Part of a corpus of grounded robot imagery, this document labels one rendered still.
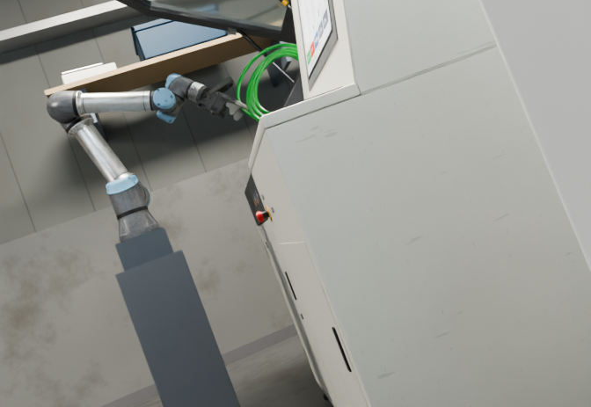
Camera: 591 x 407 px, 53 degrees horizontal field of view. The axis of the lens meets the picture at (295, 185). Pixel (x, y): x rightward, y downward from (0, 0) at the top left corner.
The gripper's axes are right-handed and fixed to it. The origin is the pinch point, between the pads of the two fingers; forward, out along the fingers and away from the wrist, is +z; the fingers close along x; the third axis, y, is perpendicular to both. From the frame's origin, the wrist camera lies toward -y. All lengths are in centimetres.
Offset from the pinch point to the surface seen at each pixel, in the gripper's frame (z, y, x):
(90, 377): -78, 167, -169
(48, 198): -156, 76, -147
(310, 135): 53, 22, 93
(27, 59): -214, -1, -131
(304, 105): 49, 17, 94
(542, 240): 105, 19, 76
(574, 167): 94, 27, 148
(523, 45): 85, 18, 151
